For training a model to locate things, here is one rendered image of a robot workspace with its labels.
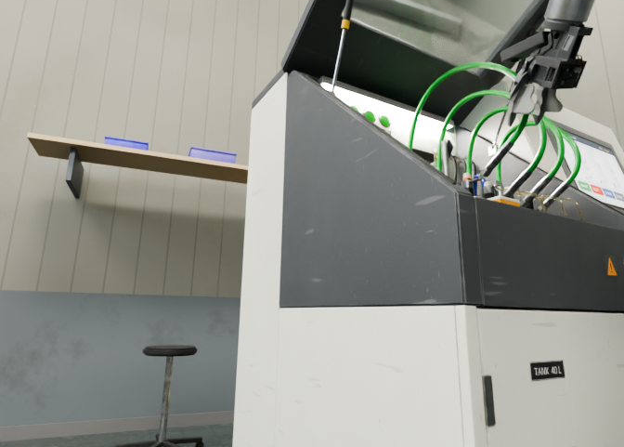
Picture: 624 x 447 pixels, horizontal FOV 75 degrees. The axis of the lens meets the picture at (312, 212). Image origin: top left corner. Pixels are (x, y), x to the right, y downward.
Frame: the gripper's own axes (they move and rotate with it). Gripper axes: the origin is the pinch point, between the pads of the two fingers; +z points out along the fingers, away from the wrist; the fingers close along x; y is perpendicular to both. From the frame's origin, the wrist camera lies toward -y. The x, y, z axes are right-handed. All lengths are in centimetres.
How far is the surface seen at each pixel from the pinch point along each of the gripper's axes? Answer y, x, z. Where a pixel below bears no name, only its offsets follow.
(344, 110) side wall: -12.8, -37.6, 0.1
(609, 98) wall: -147, 255, 46
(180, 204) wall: -229, -65, 141
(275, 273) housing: -15, -52, 44
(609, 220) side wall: 13.2, 24.7, 22.5
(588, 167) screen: -19, 59, 26
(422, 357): 35, -44, 22
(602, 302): 34.7, -6.7, 21.5
